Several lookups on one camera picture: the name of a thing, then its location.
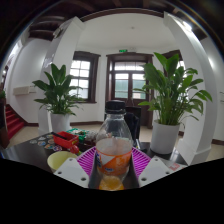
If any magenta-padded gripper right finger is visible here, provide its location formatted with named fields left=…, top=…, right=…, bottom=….
left=127, top=147, right=174, bottom=190

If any wide dark-framed window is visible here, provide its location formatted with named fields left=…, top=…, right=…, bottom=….
left=68, top=50, right=101, bottom=104

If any large potted leafy plant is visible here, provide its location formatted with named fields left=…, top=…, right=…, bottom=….
left=134, top=52, right=213, bottom=155

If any sheet of round stickers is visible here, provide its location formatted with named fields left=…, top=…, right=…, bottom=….
left=29, top=133, right=64, bottom=152

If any black chair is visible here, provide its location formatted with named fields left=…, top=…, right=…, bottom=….
left=104, top=105, right=142, bottom=143

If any narrow dark-framed window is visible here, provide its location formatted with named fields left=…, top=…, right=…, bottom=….
left=162, top=49, right=186, bottom=71

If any pale yellow paper cup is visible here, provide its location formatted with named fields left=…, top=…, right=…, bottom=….
left=46, top=150, right=79, bottom=173

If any red plastic box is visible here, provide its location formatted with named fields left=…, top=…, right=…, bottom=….
left=52, top=130, right=80, bottom=150

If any printed paper leaflet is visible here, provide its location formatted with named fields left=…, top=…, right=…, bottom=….
left=167, top=160, right=187, bottom=173

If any white wall-mounted rail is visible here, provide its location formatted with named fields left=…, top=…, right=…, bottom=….
left=13, top=85, right=38, bottom=97

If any small potted leafy plant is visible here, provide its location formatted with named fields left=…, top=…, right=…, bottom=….
left=32, top=63, right=84, bottom=134

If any clear orange soda bottle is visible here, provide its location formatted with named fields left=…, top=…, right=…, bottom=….
left=95, top=99, right=134, bottom=192

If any dark wooden glazed door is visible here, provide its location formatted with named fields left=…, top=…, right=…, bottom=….
left=105, top=52, right=154, bottom=126

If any red carpeted staircase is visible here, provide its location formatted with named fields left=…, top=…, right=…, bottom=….
left=4, top=103, right=26, bottom=139

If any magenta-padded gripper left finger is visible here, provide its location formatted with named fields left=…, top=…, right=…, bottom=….
left=53, top=146, right=101, bottom=190

